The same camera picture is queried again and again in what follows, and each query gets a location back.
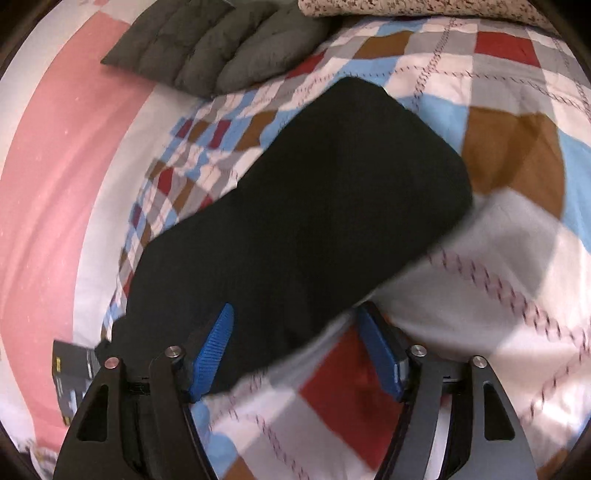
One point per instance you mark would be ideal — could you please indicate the black Cookerking cardboard box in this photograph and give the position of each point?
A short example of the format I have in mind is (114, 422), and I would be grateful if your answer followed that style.
(73, 370)

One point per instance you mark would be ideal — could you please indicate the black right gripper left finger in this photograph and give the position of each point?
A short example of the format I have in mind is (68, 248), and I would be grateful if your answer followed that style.
(129, 428)

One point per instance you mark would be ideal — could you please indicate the dark grey quilted cushion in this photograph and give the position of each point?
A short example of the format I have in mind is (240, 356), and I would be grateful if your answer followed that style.
(209, 48)

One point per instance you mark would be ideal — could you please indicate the plaid patchwork bed sheet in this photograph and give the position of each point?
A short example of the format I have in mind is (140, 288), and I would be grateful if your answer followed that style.
(513, 282)

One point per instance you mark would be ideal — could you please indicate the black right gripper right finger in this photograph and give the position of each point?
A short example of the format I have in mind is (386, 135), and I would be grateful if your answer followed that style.
(457, 421)

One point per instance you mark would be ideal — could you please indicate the floral speckled pillow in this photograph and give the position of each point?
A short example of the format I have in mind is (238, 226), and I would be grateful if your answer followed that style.
(512, 10)

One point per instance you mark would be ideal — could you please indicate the black garment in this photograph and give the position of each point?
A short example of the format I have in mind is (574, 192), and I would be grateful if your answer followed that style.
(351, 191)

